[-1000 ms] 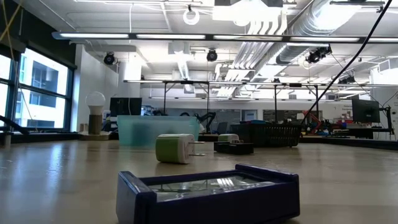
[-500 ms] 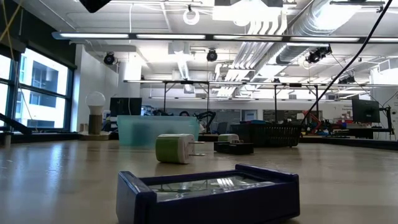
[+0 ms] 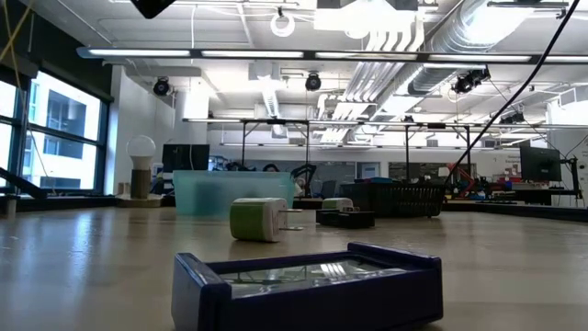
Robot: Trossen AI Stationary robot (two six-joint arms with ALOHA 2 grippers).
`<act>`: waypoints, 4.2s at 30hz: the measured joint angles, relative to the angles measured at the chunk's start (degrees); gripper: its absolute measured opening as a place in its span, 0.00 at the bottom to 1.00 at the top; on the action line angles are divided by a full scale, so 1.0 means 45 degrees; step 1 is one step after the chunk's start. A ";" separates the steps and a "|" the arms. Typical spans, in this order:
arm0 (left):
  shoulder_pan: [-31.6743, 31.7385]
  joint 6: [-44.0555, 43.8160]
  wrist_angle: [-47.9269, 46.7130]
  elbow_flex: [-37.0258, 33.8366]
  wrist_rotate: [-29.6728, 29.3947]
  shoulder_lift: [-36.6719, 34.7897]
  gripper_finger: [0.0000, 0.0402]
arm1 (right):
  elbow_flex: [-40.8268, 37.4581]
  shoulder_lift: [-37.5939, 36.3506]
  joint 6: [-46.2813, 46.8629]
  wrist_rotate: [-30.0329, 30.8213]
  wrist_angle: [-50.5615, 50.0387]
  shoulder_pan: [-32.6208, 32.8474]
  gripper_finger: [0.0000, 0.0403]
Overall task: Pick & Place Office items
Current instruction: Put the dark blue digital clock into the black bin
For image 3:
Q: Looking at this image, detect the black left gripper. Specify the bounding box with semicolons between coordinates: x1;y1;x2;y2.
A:
130;0;178;20

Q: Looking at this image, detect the black digital clock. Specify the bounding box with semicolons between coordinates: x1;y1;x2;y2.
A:
315;206;377;230

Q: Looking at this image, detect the dark blue digital display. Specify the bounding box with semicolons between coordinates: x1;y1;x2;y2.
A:
171;242;445;331

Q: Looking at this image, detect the white LED light bar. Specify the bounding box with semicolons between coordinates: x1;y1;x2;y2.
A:
315;51;417;61
429;53;533;63
200;49;305;60
544;54;588;64
86;48;192;59

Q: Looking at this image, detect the white bulb brass base lamp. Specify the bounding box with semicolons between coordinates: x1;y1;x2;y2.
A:
117;134;164;209

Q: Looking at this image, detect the black computer monitor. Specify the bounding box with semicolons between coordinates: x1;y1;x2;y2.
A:
161;143;211;175
519;145;562;183

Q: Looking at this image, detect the large window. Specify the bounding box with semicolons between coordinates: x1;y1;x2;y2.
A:
0;68;111;194

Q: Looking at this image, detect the translucent green plastic tray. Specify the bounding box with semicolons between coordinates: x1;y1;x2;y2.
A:
173;170;298;218

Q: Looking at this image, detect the green white USB charger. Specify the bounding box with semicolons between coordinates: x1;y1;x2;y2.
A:
321;197;355;211
229;197;304;244

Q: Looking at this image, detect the black plastic mesh basket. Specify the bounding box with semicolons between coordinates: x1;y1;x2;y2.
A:
339;181;447;219

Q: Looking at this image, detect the white ring light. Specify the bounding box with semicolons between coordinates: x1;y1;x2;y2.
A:
269;11;297;39

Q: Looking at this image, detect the silver ventilation duct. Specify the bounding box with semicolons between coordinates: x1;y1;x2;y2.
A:
406;0;537;97

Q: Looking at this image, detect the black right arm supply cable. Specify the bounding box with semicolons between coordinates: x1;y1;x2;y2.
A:
444;0;581;186

